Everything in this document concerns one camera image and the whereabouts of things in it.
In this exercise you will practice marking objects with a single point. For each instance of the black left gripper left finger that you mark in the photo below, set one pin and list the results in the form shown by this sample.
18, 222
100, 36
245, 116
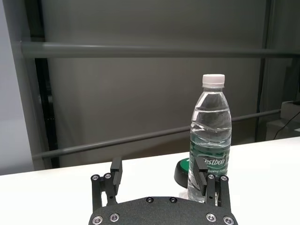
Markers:
116, 178

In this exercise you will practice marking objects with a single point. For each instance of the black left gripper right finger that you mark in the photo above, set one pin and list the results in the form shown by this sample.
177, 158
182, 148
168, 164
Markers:
200, 180

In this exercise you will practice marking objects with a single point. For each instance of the green button black base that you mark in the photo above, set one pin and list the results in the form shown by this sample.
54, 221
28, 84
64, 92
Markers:
181, 173

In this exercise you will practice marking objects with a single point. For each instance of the clear plastic water bottle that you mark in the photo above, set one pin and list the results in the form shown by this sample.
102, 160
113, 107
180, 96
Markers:
211, 131

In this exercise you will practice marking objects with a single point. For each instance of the grey background box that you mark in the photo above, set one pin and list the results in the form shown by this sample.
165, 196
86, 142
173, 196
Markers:
290, 110

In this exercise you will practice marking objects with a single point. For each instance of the thin grey horizontal rail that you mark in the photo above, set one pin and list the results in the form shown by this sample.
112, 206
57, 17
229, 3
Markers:
117, 140

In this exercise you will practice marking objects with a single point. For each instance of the dark vertical wall post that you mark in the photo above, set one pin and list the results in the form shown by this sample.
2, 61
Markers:
45, 93

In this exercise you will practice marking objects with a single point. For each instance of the thick grey horizontal rail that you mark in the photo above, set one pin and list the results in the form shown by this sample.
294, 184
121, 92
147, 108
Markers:
140, 50

